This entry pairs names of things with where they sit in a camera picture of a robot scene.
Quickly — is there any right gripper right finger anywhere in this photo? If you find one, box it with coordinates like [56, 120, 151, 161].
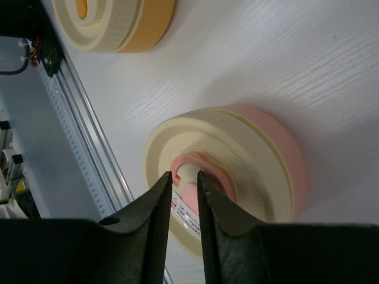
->
[197, 172, 378, 283]

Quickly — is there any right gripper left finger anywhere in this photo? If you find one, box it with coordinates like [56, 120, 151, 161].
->
[1, 172, 172, 283]

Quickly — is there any cream lid pink handle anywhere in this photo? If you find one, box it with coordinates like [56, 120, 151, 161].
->
[144, 107, 294, 258]

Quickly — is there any pink lunch container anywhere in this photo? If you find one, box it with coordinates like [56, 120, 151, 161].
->
[222, 105, 308, 217]

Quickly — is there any cream lid orange handle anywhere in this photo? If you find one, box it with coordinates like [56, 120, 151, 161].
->
[52, 1, 143, 53]

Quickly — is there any orange lunch container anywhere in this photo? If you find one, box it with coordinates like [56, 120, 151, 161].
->
[115, 0, 175, 53]

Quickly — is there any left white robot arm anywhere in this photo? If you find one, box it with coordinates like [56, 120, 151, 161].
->
[1, 0, 42, 38]

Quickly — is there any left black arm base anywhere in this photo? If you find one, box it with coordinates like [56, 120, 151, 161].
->
[37, 30, 64, 77]

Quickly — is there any perforated cable duct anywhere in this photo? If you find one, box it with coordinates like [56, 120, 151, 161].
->
[39, 68, 112, 218]

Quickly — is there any aluminium front rail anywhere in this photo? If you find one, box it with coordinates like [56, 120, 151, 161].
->
[42, 1, 133, 218]

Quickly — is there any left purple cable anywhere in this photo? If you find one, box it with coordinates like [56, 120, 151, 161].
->
[0, 56, 30, 76]

